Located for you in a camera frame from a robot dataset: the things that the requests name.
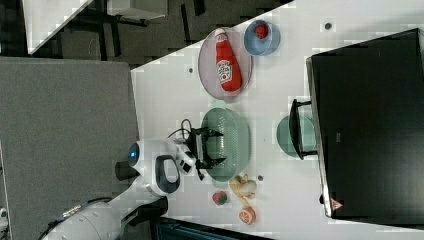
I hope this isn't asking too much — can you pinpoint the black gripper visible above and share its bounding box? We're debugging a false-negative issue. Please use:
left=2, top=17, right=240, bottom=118
left=186, top=127, right=225, bottom=180

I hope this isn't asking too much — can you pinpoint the green plastic strainer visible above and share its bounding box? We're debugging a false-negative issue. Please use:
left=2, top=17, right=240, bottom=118
left=201, top=100, right=250, bottom=188

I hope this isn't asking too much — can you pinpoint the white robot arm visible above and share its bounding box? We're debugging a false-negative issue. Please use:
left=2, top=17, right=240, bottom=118
left=37, top=127, right=226, bottom=240

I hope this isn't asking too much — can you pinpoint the red strawberry toy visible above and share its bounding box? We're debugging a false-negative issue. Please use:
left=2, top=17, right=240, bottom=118
left=212, top=191, right=228, bottom=206

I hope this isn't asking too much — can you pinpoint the banana toy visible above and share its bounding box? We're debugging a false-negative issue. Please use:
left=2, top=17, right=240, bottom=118
left=229, top=174, right=257, bottom=207

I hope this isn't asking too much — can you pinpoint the red ketchup bottle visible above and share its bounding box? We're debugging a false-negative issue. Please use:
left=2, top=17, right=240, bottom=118
left=215, top=28, right=242, bottom=92

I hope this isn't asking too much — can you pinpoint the grey round plate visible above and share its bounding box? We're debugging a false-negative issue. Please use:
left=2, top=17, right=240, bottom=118
left=198, top=27, right=253, bottom=101

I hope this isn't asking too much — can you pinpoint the orange slice toy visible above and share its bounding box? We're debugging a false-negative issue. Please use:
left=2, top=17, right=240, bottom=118
left=239, top=207, right=256, bottom=225

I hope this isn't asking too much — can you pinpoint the green mug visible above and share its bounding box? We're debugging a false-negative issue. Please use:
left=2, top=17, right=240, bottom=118
left=276, top=115, right=316, bottom=157

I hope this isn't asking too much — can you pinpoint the blue bowl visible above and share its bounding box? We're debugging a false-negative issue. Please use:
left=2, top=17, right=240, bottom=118
left=244, top=20, right=281, bottom=56

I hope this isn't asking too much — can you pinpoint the strawberry toy in bowl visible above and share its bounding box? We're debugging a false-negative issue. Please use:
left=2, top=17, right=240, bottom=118
left=254, top=24, right=268, bottom=39

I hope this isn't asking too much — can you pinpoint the grey board panel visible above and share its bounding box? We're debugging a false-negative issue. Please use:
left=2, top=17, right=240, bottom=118
left=0, top=57, right=138, bottom=240

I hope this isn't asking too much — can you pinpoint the toaster oven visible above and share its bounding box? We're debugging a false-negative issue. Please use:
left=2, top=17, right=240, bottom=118
left=306, top=29, right=424, bottom=229

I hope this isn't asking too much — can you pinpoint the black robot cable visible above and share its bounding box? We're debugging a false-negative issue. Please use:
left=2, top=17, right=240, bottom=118
left=166, top=118, right=194, bottom=141

